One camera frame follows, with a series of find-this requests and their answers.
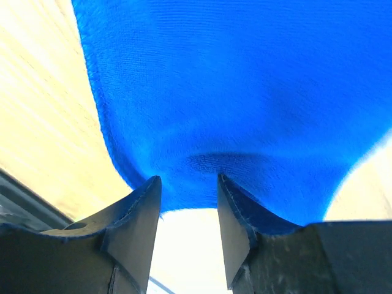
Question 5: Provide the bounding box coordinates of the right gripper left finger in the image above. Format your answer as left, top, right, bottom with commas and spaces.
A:
40, 176, 162, 293

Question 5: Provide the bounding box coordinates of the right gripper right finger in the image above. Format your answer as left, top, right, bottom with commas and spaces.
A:
217, 174, 301, 290

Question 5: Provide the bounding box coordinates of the blue towel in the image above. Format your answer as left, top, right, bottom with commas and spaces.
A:
72, 1, 391, 225

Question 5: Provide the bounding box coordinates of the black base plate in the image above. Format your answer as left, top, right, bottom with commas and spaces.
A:
1, 171, 73, 232

